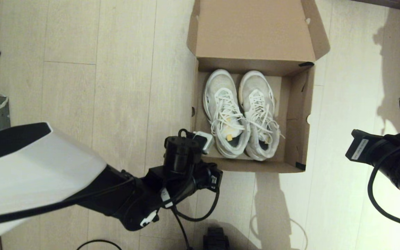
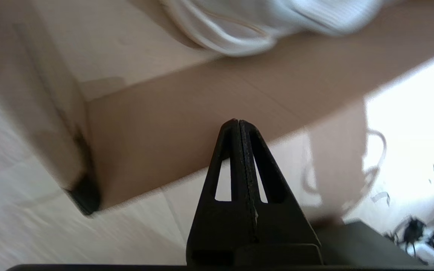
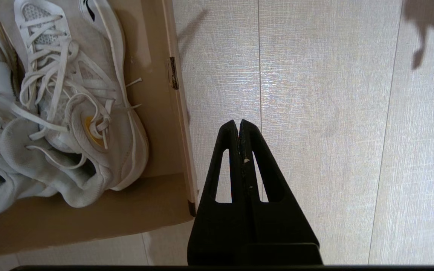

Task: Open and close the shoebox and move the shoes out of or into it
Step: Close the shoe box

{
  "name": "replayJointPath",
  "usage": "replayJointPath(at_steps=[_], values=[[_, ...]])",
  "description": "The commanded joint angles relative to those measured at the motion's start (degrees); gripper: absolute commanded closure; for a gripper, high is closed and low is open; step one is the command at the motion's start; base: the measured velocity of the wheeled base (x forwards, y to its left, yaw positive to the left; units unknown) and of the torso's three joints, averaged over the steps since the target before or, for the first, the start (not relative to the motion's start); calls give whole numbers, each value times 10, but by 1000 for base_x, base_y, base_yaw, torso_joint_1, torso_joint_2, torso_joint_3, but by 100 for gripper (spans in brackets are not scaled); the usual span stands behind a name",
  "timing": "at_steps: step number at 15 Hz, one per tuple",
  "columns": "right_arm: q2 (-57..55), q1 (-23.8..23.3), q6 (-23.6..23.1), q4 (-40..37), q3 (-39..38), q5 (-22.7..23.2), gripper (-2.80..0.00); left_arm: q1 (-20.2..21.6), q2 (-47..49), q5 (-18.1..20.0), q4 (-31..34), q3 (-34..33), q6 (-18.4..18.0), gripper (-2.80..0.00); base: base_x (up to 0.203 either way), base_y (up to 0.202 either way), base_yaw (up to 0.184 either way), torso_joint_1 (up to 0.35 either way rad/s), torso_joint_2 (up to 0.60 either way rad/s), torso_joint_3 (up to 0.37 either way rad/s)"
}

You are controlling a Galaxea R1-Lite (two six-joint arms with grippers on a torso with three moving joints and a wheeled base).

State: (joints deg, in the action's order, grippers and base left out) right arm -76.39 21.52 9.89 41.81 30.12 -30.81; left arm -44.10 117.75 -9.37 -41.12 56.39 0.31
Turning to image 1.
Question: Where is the black coiled floor cable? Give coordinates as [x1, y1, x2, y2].
[170, 205, 193, 250]

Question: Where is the black cable loop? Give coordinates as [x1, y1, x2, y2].
[77, 239, 122, 250]

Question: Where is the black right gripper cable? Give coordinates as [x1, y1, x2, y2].
[367, 137, 400, 231]

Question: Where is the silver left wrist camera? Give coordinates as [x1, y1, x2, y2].
[192, 131, 215, 155]

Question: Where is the white left arm cable clip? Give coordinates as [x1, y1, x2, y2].
[140, 210, 160, 227]

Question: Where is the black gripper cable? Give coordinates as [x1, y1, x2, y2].
[172, 186, 220, 223]
[367, 137, 400, 231]

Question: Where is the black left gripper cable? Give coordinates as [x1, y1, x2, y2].
[172, 186, 220, 223]

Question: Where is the brown cardboard shoe box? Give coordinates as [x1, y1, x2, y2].
[186, 0, 331, 173]

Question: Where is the dark wooden furniture edge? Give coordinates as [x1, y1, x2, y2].
[355, 0, 400, 14]

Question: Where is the white mesh sneaker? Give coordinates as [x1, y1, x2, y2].
[203, 69, 251, 159]
[238, 70, 285, 161]

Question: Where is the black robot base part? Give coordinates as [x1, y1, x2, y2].
[203, 227, 229, 250]

